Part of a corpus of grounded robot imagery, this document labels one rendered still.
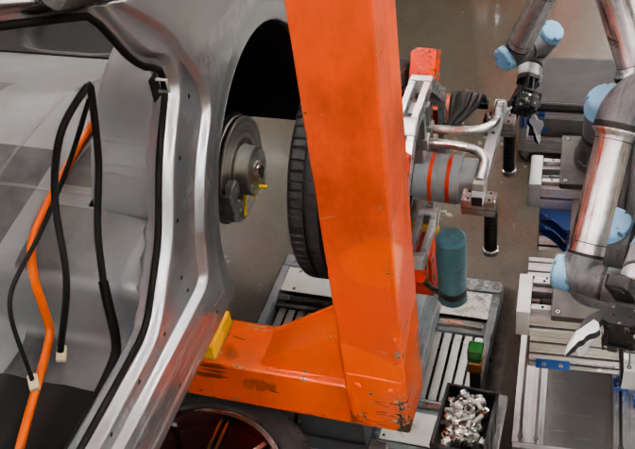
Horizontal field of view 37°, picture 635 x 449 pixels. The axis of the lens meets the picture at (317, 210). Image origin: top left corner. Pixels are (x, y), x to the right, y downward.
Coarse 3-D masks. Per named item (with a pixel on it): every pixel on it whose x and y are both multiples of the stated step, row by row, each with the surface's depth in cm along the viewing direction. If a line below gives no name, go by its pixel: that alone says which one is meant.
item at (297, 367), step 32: (320, 320) 239; (224, 352) 251; (256, 352) 250; (288, 352) 239; (320, 352) 235; (192, 384) 258; (224, 384) 254; (256, 384) 249; (288, 384) 245; (320, 384) 240; (320, 416) 250
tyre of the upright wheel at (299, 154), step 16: (400, 64) 257; (416, 96) 281; (304, 144) 245; (304, 160) 244; (288, 176) 246; (304, 176) 245; (288, 192) 247; (304, 192) 246; (288, 208) 249; (304, 208) 248; (288, 224) 252; (304, 224) 250; (304, 240) 252; (320, 240) 251; (304, 256) 257; (320, 256) 255; (304, 272) 268; (320, 272) 263
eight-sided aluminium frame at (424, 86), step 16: (416, 80) 257; (432, 80) 256; (432, 96) 270; (416, 112) 246; (432, 112) 286; (416, 128) 243; (432, 208) 291; (416, 224) 287; (432, 224) 287; (416, 240) 284; (432, 240) 286; (416, 256) 264
